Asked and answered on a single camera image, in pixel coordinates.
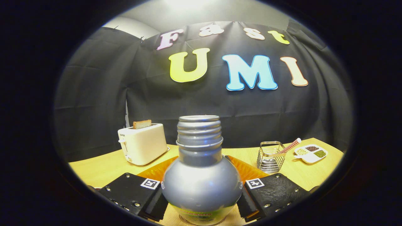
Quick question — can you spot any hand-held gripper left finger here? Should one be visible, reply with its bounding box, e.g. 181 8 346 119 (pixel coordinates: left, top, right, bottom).
97 156 179 223

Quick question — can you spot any silver juice bottle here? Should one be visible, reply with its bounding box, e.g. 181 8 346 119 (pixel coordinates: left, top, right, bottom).
161 115 244 226

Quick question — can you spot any white toaster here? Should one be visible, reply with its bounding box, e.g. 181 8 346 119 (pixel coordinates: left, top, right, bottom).
118 123 170 166

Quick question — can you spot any white divided bean dish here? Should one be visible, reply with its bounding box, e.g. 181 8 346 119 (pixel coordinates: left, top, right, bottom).
294 144 329 164

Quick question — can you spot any black backdrop cloth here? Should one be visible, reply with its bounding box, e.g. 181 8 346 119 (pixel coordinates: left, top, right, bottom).
53 20 355 164

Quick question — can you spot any toast slice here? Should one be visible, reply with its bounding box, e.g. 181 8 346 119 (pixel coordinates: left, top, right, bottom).
133 119 152 129

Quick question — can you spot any red striped straw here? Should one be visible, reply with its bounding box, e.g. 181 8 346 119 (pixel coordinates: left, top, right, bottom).
276 138 302 156

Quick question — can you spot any metal wire basket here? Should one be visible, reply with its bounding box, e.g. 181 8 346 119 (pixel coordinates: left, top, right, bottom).
257 141 286 174

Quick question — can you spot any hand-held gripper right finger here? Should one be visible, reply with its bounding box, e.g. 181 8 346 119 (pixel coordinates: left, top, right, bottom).
225 155 319 223

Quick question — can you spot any wooden table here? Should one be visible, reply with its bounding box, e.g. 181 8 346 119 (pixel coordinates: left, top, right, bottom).
68 137 344 226

